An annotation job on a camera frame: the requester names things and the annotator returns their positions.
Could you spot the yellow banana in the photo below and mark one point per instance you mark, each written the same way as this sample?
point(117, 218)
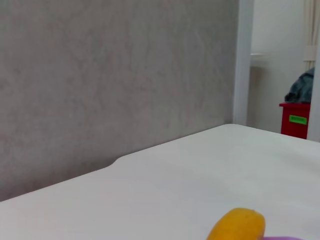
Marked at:
point(237, 226)

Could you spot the red box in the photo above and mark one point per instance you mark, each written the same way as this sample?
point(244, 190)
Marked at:
point(295, 130)

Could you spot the green label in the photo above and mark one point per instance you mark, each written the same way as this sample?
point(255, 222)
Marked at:
point(298, 119)

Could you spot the grey crumpled cloth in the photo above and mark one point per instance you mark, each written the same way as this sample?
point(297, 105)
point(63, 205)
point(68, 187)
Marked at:
point(301, 90)

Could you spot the purple wavy plastic bowl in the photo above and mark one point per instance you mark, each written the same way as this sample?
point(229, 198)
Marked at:
point(290, 238)

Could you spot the white vertical post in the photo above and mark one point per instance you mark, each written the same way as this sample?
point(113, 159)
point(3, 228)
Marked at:
point(243, 62)
point(315, 100)

